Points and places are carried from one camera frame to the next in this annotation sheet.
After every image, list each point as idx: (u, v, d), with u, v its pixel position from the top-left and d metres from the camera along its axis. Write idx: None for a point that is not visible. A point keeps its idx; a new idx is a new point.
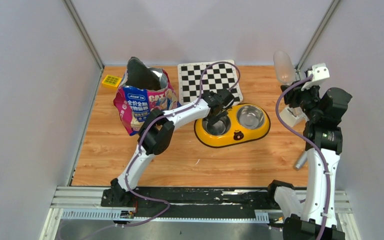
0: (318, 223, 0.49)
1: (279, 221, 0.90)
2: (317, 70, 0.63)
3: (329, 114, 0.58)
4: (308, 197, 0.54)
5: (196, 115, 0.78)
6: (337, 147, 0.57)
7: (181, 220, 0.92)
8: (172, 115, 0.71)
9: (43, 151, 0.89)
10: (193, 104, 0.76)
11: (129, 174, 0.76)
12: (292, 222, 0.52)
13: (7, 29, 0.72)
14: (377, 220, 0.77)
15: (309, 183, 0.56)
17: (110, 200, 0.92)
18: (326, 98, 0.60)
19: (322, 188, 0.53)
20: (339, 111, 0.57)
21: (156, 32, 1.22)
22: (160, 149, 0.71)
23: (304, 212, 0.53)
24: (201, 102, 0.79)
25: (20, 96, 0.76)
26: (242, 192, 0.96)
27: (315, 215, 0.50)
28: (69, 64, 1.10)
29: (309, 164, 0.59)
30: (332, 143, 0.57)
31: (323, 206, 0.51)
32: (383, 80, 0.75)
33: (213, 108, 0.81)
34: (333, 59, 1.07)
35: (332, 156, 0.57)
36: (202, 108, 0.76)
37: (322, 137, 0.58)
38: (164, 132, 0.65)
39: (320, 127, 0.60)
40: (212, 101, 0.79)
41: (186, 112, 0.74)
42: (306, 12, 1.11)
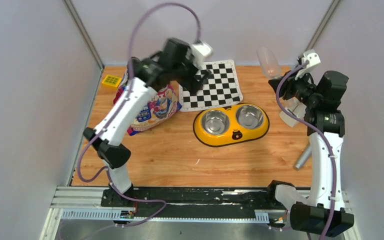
0: (327, 207, 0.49)
1: (279, 221, 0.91)
2: (308, 56, 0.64)
3: (328, 96, 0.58)
4: (314, 181, 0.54)
5: (139, 106, 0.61)
6: (340, 130, 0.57)
7: (181, 220, 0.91)
8: (103, 131, 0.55)
9: (43, 150, 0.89)
10: (124, 98, 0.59)
11: (114, 182, 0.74)
12: (299, 209, 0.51)
13: (7, 29, 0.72)
14: (378, 220, 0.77)
15: (314, 168, 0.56)
17: (110, 200, 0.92)
18: (324, 80, 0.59)
19: (328, 171, 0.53)
20: (338, 92, 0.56)
21: (156, 31, 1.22)
22: (118, 162, 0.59)
23: (311, 198, 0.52)
24: (137, 84, 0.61)
25: (21, 96, 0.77)
26: (242, 192, 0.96)
27: (323, 199, 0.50)
28: (69, 64, 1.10)
29: (313, 148, 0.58)
30: (334, 126, 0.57)
31: (330, 189, 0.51)
32: (383, 79, 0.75)
33: (159, 77, 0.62)
34: (333, 59, 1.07)
35: (336, 140, 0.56)
36: (138, 96, 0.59)
37: (324, 120, 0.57)
38: (104, 154, 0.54)
39: (321, 112, 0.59)
40: (151, 72, 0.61)
41: (121, 114, 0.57)
42: (306, 11, 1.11)
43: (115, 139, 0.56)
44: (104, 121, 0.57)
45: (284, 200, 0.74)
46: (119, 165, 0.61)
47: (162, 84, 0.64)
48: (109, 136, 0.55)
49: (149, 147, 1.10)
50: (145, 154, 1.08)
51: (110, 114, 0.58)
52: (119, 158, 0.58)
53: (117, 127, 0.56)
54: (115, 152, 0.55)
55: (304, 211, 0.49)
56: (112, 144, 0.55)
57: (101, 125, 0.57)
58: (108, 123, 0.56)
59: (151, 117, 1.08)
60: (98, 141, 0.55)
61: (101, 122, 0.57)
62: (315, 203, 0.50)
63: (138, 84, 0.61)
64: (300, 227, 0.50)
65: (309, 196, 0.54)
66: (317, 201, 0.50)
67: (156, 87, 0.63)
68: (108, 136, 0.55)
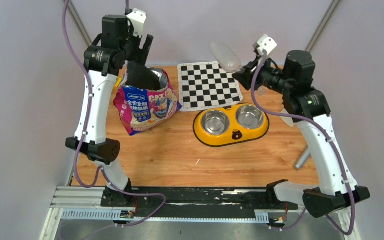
0: (344, 192, 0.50)
1: (279, 221, 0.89)
2: (264, 43, 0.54)
3: (302, 78, 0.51)
4: (321, 168, 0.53)
5: (108, 95, 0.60)
6: (326, 109, 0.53)
7: (181, 220, 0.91)
8: (85, 135, 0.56)
9: (42, 150, 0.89)
10: (89, 96, 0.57)
11: (113, 181, 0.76)
12: (318, 199, 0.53)
13: (8, 29, 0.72)
14: (378, 220, 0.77)
15: (316, 155, 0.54)
17: (109, 201, 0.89)
18: (291, 62, 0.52)
19: (331, 157, 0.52)
20: (310, 71, 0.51)
21: (156, 31, 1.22)
22: (112, 154, 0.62)
23: (324, 186, 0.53)
24: (95, 75, 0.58)
25: (21, 96, 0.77)
26: (242, 192, 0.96)
27: (337, 187, 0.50)
28: (69, 64, 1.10)
29: (305, 135, 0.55)
30: (317, 107, 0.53)
31: (340, 173, 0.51)
32: (383, 79, 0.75)
33: (113, 60, 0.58)
34: (333, 59, 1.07)
35: (325, 121, 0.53)
36: (101, 88, 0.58)
37: (309, 105, 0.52)
38: (97, 154, 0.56)
39: (301, 97, 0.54)
40: (101, 57, 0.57)
41: (93, 113, 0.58)
42: (306, 12, 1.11)
43: (99, 137, 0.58)
44: (81, 125, 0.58)
45: (289, 195, 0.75)
46: (113, 157, 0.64)
47: (119, 66, 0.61)
48: (93, 137, 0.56)
49: (149, 147, 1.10)
50: (145, 154, 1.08)
51: (83, 116, 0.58)
52: (110, 151, 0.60)
53: (96, 125, 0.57)
54: (104, 148, 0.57)
55: (325, 202, 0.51)
56: (99, 142, 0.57)
57: (79, 130, 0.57)
58: (85, 126, 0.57)
59: (151, 117, 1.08)
60: (85, 146, 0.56)
61: (78, 127, 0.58)
62: (332, 192, 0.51)
63: (95, 75, 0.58)
64: (324, 214, 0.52)
65: (320, 183, 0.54)
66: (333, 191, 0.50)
67: (113, 72, 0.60)
68: (92, 137, 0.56)
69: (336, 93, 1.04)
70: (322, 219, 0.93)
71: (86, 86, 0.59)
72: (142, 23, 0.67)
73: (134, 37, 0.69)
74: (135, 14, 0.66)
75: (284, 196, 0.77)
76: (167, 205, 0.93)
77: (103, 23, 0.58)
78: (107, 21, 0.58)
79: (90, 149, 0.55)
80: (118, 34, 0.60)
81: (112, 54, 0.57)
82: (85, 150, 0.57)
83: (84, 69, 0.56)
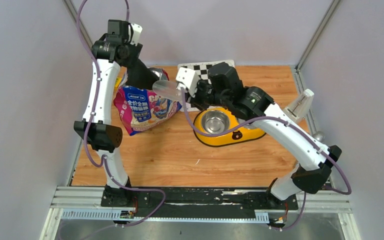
0: (324, 160, 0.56)
1: (279, 221, 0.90)
2: (181, 77, 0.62)
3: (233, 85, 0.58)
4: (295, 151, 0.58)
5: (113, 82, 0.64)
6: (269, 99, 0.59)
7: (181, 220, 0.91)
8: (93, 115, 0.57)
9: (42, 150, 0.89)
10: (97, 79, 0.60)
11: (114, 176, 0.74)
12: (309, 179, 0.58)
13: (7, 29, 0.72)
14: (378, 220, 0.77)
15: (285, 141, 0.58)
17: (110, 201, 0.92)
18: (214, 77, 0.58)
19: (297, 139, 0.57)
20: (233, 77, 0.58)
21: (155, 31, 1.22)
22: (117, 140, 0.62)
23: (307, 163, 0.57)
24: (101, 63, 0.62)
25: (21, 96, 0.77)
26: (242, 192, 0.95)
27: (317, 159, 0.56)
28: (69, 64, 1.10)
29: (268, 130, 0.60)
30: (262, 100, 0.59)
31: (311, 146, 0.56)
32: (383, 80, 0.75)
33: (118, 52, 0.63)
34: (333, 59, 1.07)
35: (275, 109, 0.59)
36: (108, 74, 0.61)
37: (253, 103, 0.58)
38: (105, 133, 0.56)
39: (243, 99, 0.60)
40: (108, 48, 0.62)
41: (101, 95, 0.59)
42: (306, 12, 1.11)
43: (106, 118, 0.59)
44: (89, 107, 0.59)
45: (284, 189, 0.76)
46: (118, 145, 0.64)
47: (123, 58, 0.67)
48: (101, 117, 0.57)
49: (149, 147, 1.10)
50: (145, 154, 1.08)
51: (91, 99, 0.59)
52: (115, 135, 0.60)
53: (104, 107, 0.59)
54: (111, 129, 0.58)
55: (317, 177, 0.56)
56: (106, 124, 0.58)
57: (87, 112, 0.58)
58: (94, 107, 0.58)
59: (151, 117, 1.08)
60: (92, 128, 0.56)
61: (85, 110, 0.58)
62: (315, 166, 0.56)
63: (103, 62, 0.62)
64: (320, 187, 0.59)
65: (302, 162, 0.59)
66: (316, 164, 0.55)
67: (118, 62, 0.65)
68: (100, 117, 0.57)
69: (336, 93, 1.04)
70: (322, 219, 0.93)
71: (93, 72, 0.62)
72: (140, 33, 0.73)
73: (131, 45, 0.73)
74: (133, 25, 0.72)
75: (278, 188, 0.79)
76: (167, 205, 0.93)
77: (110, 23, 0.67)
78: (112, 23, 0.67)
79: (99, 130, 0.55)
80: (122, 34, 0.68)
81: (117, 46, 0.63)
82: (93, 132, 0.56)
83: (92, 56, 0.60)
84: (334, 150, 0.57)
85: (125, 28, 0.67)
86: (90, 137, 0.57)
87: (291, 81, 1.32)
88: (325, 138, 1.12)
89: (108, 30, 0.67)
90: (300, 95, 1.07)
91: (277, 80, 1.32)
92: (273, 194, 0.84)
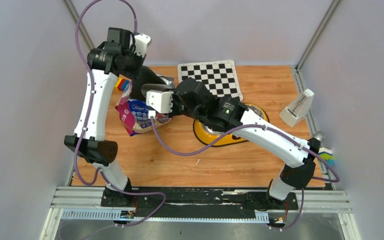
0: (306, 155, 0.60)
1: (279, 221, 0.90)
2: (151, 103, 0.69)
3: (203, 99, 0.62)
4: (279, 152, 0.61)
5: (108, 94, 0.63)
6: (241, 106, 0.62)
7: (181, 220, 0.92)
8: (85, 130, 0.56)
9: (43, 150, 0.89)
10: (91, 92, 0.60)
11: (112, 183, 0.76)
12: (297, 175, 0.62)
13: (7, 29, 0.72)
14: (379, 221, 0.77)
15: (268, 145, 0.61)
17: (110, 201, 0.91)
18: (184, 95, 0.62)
19: (277, 141, 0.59)
20: (201, 93, 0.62)
21: (155, 31, 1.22)
22: (109, 155, 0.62)
23: (292, 161, 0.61)
24: (97, 74, 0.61)
25: (20, 96, 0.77)
26: (242, 192, 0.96)
27: (300, 155, 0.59)
28: (69, 64, 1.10)
29: (249, 136, 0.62)
30: (235, 109, 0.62)
31: (292, 144, 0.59)
32: (383, 80, 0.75)
33: (115, 61, 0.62)
34: (334, 59, 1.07)
35: (250, 116, 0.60)
36: (103, 86, 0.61)
37: (228, 114, 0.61)
38: (96, 150, 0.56)
39: (219, 112, 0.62)
40: (105, 57, 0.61)
41: (94, 109, 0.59)
42: (306, 12, 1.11)
43: (99, 133, 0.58)
44: (81, 121, 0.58)
45: (280, 188, 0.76)
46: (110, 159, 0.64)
47: (120, 68, 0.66)
48: (93, 133, 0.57)
49: (149, 147, 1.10)
50: (145, 154, 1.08)
51: (84, 113, 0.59)
52: (107, 151, 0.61)
53: (97, 121, 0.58)
54: (102, 145, 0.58)
55: (304, 173, 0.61)
56: (98, 139, 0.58)
57: (79, 126, 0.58)
58: (86, 122, 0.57)
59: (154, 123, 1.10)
60: (84, 142, 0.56)
61: (78, 124, 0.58)
62: (300, 163, 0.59)
63: (98, 73, 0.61)
64: (307, 181, 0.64)
65: (287, 160, 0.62)
66: (300, 161, 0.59)
67: (115, 72, 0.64)
68: (91, 133, 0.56)
69: (336, 93, 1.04)
70: (322, 219, 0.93)
71: (88, 84, 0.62)
72: (145, 44, 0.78)
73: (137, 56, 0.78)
74: (140, 37, 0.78)
75: (274, 189, 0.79)
76: (167, 205, 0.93)
77: (109, 32, 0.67)
78: (112, 31, 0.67)
79: (90, 145, 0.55)
80: (121, 42, 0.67)
81: (114, 55, 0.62)
82: (83, 147, 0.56)
83: (88, 67, 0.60)
84: (314, 143, 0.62)
85: (124, 37, 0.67)
86: (81, 152, 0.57)
87: (291, 81, 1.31)
88: (325, 138, 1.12)
89: (107, 38, 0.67)
90: (300, 95, 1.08)
91: (277, 80, 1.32)
92: (274, 197, 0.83)
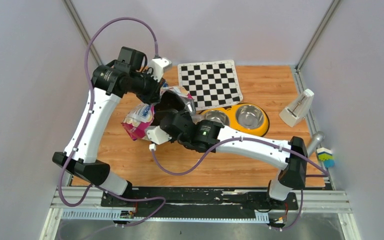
0: (288, 155, 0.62)
1: (279, 221, 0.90)
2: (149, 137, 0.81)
3: (182, 127, 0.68)
4: (262, 157, 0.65)
5: (107, 114, 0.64)
6: (217, 125, 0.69)
7: (182, 220, 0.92)
8: (74, 151, 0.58)
9: (43, 150, 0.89)
10: (89, 112, 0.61)
11: (109, 190, 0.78)
12: (289, 177, 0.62)
13: (7, 29, 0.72)
14: (379, 221, 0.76)
15: (250, 154, 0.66)
17: (110, 200, 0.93)
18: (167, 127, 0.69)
19: (256, 148, 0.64)
20: (179, 123, 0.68)
21: (155, 31, 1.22)
22: (97, 177, 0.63)
23: (279, 164, 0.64)
24: (100, 96, 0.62)
25: (20, 95, 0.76)
26: (242, 192, 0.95)
27: (282, 156, 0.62)
28: (69, 64, 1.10)
29: (234, 151, 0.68)
30: (212, 129, 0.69)
31: (271, 148, 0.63)
32: (383, 80, 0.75)
33: (119, 82, 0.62)
34: (334, 60, 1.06)
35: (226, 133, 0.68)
36: (101, 107, 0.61)
37: (206, 135, 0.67)
38: (82, 173, 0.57)
39: (198, 135, 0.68)
40: (109, 77, 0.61)
41: (89, 129, 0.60)
42: (306, 12, 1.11)
43: (89, 155, 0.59)
44: (74, 140, 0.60)
45: (280, 190, 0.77)
46: (97, 181, 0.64)
47: (124, 90, 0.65)
48: (82, 155, 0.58)
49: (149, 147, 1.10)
50: (145, 154, 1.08)
51: (78, 132, 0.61)
52: (97, 174, 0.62)
53: (88, 143, 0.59)
54: (91, 169, 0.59)
55: (293, 173, 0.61)
56: (87, 162, 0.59)
57: (70, 145, 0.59)
58: (77, 142, 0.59)
59: None
60: (72, 163, 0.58)
61: (70, 142, 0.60)
62: (284, 163, 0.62)
63: (100, 94, 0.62)
64: (304, 180, 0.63)
65: (275, 164, 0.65)
66: (283, 161, 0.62)
67: (118, 94, 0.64)
68: (80, 155, 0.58)
69: (336, 94, 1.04)
70: (322, 219, 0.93)
71: (88, 102, 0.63)
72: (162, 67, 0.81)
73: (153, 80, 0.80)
74: (161, 61, 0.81)
75: (276, 193, 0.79)
76: (167, 205, 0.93)
77: (121, 52, 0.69)
78: (125, 51, 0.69)
79: (77, 166, 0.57)
80: (131, 62, 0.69)
81: (119, 76, 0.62)
82: (71, 167, 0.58)
83: (90, 86, 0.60)
84: (295, 142, 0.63)
85: (136, 58, 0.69)
86: (69, 170, 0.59)
87: (291, 81, 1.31)
88: (325, 139, 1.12)
89: (119, 57, 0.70)
90: (300, 95, 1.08)
91: (277, 80, 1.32)
92: (274, 198, 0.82)
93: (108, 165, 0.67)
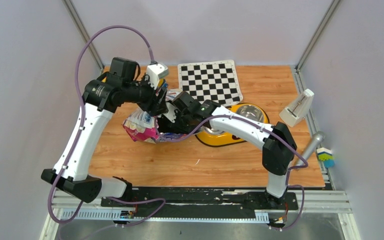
0: (268, 135, 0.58)
1: (279, 221, 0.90)
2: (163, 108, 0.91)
3: (186, 102, 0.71)
4: (246, 137, 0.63)
5: (98, 131, 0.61)
6: (216, 104, 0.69)
7: (182, 220, 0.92)
8: (64, 169, 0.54)
9: (43, 151, 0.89)
10: (80, 128, 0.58)
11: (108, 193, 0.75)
12: (268, 158, 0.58)
13: (6, 29, 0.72)
14: (379, 220, 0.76)
15: (237, 133, 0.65)
17: (110, 200, 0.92)
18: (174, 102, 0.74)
19: (241, 126, 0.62)
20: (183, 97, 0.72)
21: (155, 32, 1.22)
22: (89, 194, 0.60)
23: (257, 143, 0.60)
24: (91, 111, 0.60)
25: (20, 96, 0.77)
26: (242, 192, 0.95)
27: (261, 136, 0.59)
28: (69, 64, 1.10)
29: (223, 128, 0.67)
30: (210, 107, 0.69)
31: (253, 127, 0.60)
32: (382, 81, 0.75)
33: (111, 98, 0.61)
34: (334, 60, 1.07)
35: (222, 110, 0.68)
36: (93, 122, 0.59)
37: (203, 110, 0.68)
38: (71, 192, 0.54)
39: (197, 109, 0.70)
40: (101, 93, 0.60)
41: (79, 146, 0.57)
42: (306, 12, 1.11)
43: (79, 173, 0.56)
44: (63, 157, 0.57)
45: (274, 184, 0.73)
46: (90, 199, 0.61)
47: (116, 104, 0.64)
48: (72, 173, 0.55)
49: (149, 147, 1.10)
50: (145, 154, 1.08)
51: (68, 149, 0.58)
52: (88, 191, 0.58)
53: (79, 160, 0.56)
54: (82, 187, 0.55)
55: (267, 153, 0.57)
56: (78, 179, 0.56)
57: (60, 162, 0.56)
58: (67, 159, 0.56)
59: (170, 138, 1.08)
60: (61, 181, 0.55)
61: (59, 159, 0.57)
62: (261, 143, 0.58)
63: (91, 109, 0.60)
64: (283, 163, 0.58)
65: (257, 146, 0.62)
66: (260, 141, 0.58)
67: (110, 108, 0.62)
68: (70, 173, 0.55)
69: (336, 94, 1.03)
70: (322, 219, 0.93)
71: (79, 118, 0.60)
72: (158, 75, 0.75)
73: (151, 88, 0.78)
74: (155, 67, 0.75)
75: (271, 184, 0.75)
76: (167, 205, 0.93)
77: (112, 63, 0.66)
78: (117, 62, 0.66)
79: (65, 184, 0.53)
80: (123, 74, 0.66)
81: (111, 91, 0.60)
82: (60, 186, 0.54)
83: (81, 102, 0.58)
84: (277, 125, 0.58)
85: (127, 68, 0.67)
86: (58, 188, 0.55)
87: (291, 81, 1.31)
88: (325, 139, 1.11)
89: (111, 68, 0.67)
90: (300, 95, 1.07)
91: (277, 80, 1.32)
92: (271, 194, 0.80)
93: (99, 180, 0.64)
